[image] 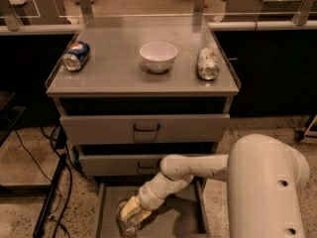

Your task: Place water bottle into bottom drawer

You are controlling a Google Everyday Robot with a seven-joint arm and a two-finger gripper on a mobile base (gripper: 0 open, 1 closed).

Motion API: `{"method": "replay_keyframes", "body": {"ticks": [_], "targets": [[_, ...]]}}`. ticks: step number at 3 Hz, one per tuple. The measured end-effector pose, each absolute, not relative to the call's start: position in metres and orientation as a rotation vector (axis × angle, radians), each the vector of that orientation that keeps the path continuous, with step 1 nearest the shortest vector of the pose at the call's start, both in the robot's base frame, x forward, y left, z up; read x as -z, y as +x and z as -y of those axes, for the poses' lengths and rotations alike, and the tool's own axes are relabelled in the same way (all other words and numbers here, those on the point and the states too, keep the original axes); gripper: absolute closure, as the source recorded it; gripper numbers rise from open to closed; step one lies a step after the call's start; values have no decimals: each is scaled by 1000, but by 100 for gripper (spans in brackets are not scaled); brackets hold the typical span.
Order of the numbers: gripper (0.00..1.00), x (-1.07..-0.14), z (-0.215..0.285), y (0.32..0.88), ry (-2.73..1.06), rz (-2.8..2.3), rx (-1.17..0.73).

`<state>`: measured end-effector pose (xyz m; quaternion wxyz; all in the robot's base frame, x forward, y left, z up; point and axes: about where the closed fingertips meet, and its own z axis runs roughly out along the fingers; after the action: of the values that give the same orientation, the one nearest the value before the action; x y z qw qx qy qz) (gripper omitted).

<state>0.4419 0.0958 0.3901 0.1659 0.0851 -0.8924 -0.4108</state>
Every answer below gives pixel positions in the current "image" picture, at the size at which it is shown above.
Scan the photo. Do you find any grey middle drawer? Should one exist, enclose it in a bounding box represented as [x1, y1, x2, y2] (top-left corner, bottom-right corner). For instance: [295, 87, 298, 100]
[79, 142, 217, 177]

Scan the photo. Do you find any grey drawer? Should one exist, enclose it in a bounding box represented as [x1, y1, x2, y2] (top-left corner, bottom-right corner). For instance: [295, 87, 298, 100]
[92, 176, 210, 238]
[79, 142, 217, 177]
[60, 97, 230, 145]

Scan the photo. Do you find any black bar on floor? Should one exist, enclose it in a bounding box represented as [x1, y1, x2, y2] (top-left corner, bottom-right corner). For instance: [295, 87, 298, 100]
[33, 154, 66, 238]

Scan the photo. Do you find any black floor cable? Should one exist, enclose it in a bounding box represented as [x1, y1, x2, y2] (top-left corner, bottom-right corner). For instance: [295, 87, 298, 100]
[13, 124, 92, 238]

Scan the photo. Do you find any grey top drawer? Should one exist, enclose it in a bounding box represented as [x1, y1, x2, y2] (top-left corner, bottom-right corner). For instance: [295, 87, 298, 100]
[60, 97, 230, 145]

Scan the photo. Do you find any clear acrylic barrier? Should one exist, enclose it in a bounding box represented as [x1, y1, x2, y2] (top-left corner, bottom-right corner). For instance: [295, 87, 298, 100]
[13, 0, 317, 35]

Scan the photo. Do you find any wheeled cart base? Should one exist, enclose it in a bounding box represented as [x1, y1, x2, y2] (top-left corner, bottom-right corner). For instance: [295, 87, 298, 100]
[295, 114, 317, 142]

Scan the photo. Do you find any blue pepsi can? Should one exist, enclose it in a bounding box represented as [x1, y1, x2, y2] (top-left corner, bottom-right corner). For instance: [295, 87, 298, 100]
[62, 41, 90, 71]

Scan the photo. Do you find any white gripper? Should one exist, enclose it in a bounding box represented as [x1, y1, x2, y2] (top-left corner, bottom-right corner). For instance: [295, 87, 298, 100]
[120, 173, 193, 223]

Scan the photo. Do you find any white bowl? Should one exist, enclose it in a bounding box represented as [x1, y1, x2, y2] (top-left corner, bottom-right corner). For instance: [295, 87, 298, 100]
[140, 42, 178, 73]

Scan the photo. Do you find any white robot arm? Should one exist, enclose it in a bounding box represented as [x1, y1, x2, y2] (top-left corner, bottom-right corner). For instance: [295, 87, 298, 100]
[118, 134, 310, 238]

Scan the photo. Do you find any grey drawer cabinet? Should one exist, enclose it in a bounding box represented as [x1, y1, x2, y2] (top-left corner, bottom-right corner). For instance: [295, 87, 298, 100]
[45, 15, 242, 238]

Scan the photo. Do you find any grey bottom drawer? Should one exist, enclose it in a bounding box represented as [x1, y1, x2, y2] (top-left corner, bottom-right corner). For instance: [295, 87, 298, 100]
[92, 176, 210, 238]

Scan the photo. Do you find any clear plastic water bottle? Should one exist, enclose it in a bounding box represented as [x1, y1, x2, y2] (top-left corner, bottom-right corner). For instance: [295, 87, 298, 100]
[116, 197, 141, 238]

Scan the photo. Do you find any dark side table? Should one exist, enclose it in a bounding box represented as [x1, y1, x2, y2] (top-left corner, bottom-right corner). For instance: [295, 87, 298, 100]
[0, 91, 25, 147]

